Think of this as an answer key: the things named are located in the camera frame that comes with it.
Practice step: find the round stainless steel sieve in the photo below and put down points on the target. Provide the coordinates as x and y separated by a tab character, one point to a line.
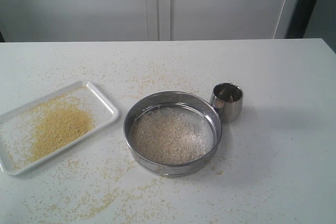
169	99

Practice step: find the pale yellow grain pile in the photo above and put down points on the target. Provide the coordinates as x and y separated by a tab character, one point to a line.
171	136

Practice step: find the stainless steel cup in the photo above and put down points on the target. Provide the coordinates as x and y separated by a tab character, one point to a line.
227	100

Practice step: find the yellow fine grains on tray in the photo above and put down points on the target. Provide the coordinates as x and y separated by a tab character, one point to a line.
49	126

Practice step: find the white rectangular plastic tray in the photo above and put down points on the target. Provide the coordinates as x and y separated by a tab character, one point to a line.
103	110

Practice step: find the black vertical post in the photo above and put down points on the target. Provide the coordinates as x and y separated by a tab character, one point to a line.
300	19

